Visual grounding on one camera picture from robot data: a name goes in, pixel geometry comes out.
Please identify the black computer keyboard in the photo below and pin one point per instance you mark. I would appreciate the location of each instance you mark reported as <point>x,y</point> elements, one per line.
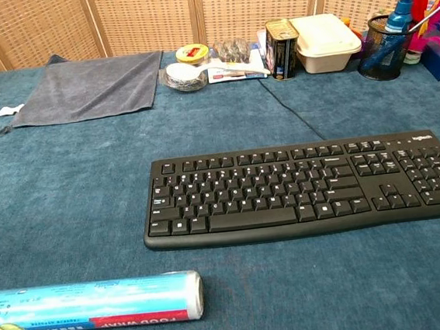
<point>269,195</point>

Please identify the white red printed box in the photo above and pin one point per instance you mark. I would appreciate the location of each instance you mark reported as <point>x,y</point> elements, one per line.
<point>234,74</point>

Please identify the white plastic spoon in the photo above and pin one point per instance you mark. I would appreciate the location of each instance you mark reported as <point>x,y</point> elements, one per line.
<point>195,69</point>

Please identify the yellow lidded round tin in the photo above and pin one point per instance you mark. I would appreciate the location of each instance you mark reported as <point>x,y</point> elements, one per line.
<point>192,54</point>

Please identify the clear plastic bag of items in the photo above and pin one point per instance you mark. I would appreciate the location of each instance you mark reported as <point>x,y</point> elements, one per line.
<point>232,49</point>

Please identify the dark rectangular tin can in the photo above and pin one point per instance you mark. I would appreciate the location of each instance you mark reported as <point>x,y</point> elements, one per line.
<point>281,50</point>

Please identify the grey microfibre towel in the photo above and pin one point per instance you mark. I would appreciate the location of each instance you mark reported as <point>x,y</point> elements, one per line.
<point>91,87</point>

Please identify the blue table cloth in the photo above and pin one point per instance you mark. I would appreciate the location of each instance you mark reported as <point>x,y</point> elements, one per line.
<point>71,195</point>

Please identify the cream lidded food container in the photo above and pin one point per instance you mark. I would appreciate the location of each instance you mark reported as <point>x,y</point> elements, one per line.
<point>325,43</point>

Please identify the woven rattan folding screen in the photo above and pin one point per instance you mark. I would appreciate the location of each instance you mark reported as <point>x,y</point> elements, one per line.
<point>151,15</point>

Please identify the food wrap roll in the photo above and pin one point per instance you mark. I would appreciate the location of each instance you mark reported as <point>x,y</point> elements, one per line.
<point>89,304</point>

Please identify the black mesh pen holder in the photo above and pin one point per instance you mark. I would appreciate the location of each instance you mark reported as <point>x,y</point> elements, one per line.
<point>382,50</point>

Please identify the white paper scrap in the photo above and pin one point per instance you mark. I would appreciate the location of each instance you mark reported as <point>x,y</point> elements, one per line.
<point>9,110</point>

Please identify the blue spray bottle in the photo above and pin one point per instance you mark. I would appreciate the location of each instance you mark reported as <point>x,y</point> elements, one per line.
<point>398,15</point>

